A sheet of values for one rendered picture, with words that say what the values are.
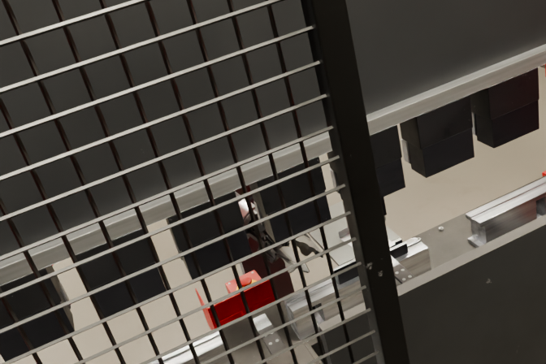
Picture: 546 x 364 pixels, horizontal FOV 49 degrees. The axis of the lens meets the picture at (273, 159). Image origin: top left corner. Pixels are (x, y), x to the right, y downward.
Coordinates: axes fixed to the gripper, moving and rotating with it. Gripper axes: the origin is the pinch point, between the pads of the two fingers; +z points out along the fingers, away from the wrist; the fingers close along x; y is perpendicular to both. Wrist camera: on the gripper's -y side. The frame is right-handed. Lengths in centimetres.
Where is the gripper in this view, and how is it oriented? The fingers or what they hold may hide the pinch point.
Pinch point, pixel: (313, 259)
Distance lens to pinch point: 152.7
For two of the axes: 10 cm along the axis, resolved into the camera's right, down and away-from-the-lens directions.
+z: 7.8, 5.3, -3.2
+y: -1.9, 6.9, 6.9
